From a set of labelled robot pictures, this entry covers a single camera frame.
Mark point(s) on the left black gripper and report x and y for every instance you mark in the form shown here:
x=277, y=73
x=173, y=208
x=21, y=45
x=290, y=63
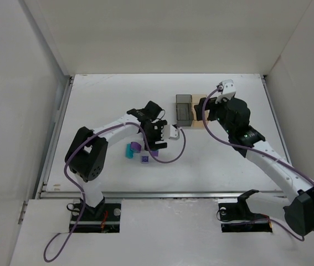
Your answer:
x=153, y=138

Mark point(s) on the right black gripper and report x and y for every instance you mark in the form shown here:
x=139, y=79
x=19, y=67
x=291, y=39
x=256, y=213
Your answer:
x=210, y=105

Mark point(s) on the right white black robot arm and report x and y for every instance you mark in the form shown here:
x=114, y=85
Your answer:
x=297, y=208

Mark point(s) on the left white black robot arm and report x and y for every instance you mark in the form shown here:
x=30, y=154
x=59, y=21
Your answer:
x=86, y=155

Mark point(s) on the small purple square lego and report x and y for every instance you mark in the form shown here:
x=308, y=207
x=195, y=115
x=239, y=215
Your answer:
x=145, y=159

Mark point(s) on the grey transparent container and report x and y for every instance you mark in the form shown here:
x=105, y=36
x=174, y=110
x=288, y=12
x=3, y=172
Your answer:
x=184, y=113

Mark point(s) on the teal lego with purple arch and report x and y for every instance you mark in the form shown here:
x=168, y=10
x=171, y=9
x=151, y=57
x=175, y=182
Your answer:
x=132, y=148

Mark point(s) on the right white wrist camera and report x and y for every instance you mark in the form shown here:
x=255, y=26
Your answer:
x=227, y=90

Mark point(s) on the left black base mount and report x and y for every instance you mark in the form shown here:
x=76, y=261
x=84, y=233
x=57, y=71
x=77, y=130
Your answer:
x=105, y=218

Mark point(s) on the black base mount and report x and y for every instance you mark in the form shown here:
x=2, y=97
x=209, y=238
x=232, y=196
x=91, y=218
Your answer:
x=105, y=218
x=236, y=217

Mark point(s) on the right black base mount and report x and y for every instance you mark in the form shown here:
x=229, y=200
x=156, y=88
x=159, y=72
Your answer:
x=236, y=217

